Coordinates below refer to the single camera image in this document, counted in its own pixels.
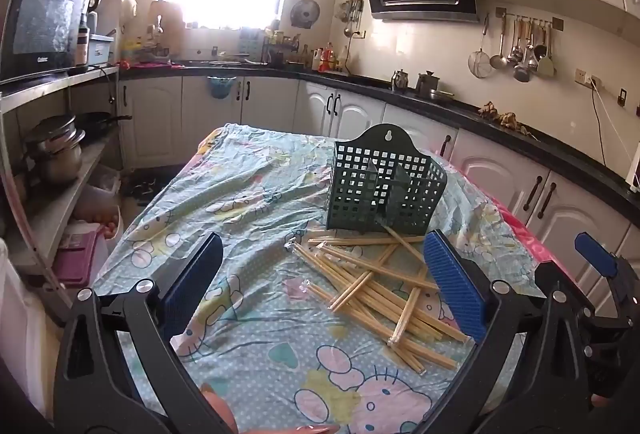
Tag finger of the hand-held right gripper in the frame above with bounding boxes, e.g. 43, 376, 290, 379
575, 233, 640, 315

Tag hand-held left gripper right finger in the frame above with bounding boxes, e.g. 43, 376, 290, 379
422, 229, 596, 434

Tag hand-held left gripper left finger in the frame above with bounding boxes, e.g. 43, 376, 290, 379
52, 231, 224, 434

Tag pile of wooden chopsticks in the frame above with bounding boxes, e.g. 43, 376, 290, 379
285, 224, 471, 377

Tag green perforated utensil holder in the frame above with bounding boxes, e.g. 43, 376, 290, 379
325, 123, 449, 236

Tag row of hanging kitchen utensils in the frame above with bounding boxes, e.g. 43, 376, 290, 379
468, 14, 494, 79

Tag bunch of small hanging utensils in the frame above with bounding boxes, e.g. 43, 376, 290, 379
337, 0, 364, 38

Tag person's left hand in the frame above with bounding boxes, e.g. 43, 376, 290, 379
200, 383, 342, 434

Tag pink towel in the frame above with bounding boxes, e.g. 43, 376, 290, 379
495, 207, 557, 267

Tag black kitchen countertop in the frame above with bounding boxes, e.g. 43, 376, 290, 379
117, 58, 640, 215

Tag cartoon cat printed tablecloth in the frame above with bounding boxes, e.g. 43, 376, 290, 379
92, 121, 551, 434

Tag pink plastic box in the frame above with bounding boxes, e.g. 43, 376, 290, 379
51, 230, 109, 289

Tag metal shelf unit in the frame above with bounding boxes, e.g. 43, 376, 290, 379
0, 64, 123, 315

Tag ginger roots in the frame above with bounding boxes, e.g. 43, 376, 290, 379
477, 100, 533, 136

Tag white lower kitchen cabinets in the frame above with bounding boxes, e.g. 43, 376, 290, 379
117, 73, 640, 315

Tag black frying pan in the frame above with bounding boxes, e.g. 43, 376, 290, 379
75, 111, 134, 137

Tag stack of steel pots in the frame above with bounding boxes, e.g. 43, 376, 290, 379
22, 114, 87, 185

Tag pale green spatula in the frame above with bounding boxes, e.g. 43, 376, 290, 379
538, 24, 557, 79

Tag large steel ladle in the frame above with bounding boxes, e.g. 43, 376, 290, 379
513, 22, 533, 84

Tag blue hanging basket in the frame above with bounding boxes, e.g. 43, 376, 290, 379
207, 74, 237, 100

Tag metal pot with black lid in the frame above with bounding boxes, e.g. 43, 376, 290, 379
415, 70, 442, 96

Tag small steel ladle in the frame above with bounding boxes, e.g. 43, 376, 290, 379
489, 20, 509, 69

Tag steel spoon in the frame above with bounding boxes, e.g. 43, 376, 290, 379
507, 20, 524, 65

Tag pale green rack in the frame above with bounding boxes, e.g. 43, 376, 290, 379
237, 28, 267, 61

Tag blue plastic box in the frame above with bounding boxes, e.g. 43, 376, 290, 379
88, 33, 118, 66

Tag row of condiment bottles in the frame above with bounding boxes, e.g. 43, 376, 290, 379
299, 42, 352, 75

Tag wooden cutting board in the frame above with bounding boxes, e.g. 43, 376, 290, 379
149, 0, 184, 52

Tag dark jar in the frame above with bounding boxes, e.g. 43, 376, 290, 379
75, 13, 92, 68

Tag black microwave oven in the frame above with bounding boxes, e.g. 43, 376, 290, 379
0, 0, 90, 82

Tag black power cable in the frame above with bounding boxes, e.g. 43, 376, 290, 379
591, 84, 608, 167

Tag wall utensil rail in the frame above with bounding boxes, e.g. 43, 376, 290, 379
495, 7, 566, 32

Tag small wall fan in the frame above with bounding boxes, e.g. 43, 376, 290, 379
290, 0, 321, 28

